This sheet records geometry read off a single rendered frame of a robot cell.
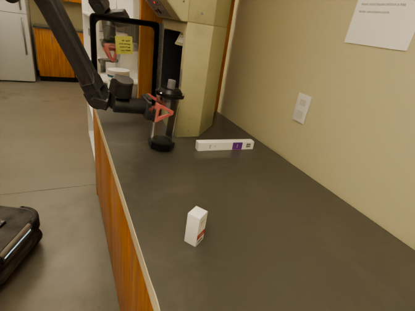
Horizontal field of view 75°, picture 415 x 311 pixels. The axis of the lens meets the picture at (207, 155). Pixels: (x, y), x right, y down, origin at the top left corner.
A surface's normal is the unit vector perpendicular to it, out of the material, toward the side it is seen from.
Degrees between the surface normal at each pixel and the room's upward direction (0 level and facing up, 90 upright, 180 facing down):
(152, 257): 0
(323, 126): 90
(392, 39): 90
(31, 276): 0
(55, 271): 0
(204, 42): 90
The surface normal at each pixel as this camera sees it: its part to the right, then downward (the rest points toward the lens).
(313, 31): -0.89, 0.07
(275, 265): 0.14, -0.89
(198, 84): 0.43, 0.45
